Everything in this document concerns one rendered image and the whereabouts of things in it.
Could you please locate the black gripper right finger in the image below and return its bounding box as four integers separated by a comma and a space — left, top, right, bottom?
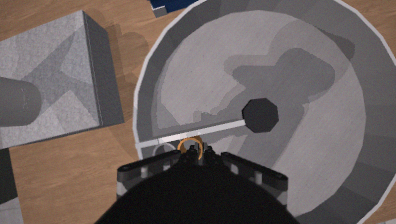
202, 142, 288, 208

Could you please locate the blue open crate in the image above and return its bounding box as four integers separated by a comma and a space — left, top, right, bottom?
150, 0, 198, 18

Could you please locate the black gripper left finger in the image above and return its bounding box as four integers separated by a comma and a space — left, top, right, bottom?
116, 142, 199, 201

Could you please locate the bronze bushing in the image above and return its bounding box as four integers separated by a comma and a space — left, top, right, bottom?
177, 135, 203, 159

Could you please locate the grey round turntable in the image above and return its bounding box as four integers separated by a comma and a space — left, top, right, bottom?
133, 0, 396, 224

